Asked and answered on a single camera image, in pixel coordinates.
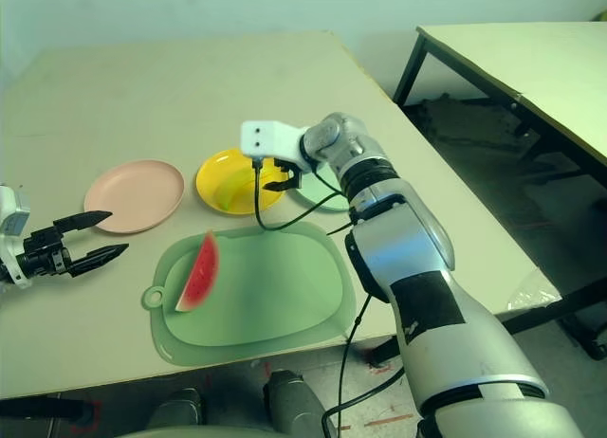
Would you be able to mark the toy watermelon slice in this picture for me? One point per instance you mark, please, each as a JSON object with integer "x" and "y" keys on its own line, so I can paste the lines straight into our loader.
{"x": 201, "y": 277}

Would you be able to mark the pink plastic plate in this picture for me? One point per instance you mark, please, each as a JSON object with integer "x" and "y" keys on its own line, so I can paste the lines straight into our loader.
{"x": 137, "y": 196}

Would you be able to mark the yellow toy banana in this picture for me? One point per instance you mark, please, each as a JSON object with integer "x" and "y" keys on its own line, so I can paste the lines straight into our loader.
{"x": 232, "y": 191}

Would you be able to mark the yellow plastic plate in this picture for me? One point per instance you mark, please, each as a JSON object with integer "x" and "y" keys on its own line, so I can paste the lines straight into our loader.
{"x": 211, "y": 179}

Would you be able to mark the black fabric heap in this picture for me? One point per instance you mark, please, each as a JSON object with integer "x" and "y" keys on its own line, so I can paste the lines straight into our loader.
{"x": 455, "y": 120}

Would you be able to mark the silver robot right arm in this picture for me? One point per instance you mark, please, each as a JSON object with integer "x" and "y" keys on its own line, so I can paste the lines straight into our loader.
{"x": 403, "y": 229}

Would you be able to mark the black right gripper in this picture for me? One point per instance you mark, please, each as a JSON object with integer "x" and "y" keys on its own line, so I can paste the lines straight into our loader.
{"x": 295, "y": 178}

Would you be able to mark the side table with black frame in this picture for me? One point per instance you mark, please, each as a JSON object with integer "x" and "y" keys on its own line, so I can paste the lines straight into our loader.
{"x": 521, "y": 54}

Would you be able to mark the grey robot right foot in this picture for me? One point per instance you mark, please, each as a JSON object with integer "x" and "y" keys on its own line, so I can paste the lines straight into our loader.
{"x": 294, "y": 405}

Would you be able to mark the grey robot torso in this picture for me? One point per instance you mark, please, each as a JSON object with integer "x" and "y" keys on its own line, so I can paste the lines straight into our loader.
{"x": 199, "y": 433}

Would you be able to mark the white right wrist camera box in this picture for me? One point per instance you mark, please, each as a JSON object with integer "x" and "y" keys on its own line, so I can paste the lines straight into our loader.
{"x": 263, "y": 137}

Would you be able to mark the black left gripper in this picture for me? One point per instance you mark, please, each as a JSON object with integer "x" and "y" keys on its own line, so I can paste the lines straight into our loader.
{"x": 45, "y": 260}

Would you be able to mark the orange floor tape strip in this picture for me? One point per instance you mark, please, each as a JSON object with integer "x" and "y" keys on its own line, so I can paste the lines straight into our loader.
{"x": 389, "y": 420}

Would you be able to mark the grey robot left foot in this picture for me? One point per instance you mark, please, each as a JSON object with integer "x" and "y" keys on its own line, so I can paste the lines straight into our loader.
{"x": 178, "y": 409}

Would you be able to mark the clear plastic bag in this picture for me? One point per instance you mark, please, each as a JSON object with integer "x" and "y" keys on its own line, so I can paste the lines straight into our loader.
{"x": 531, "y": 293}

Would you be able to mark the mint green plastic plate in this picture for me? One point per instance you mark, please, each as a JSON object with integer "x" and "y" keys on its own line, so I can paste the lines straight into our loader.
{"x": 315, "y": 194}

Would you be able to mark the green cutting board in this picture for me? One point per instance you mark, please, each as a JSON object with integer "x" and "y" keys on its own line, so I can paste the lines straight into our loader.
{"x": 265, "y": 291}

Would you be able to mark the grey robot foot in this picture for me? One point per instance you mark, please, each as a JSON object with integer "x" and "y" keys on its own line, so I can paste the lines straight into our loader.
{"x": 294, "y": 405}
{"x": 178, "y": 409}

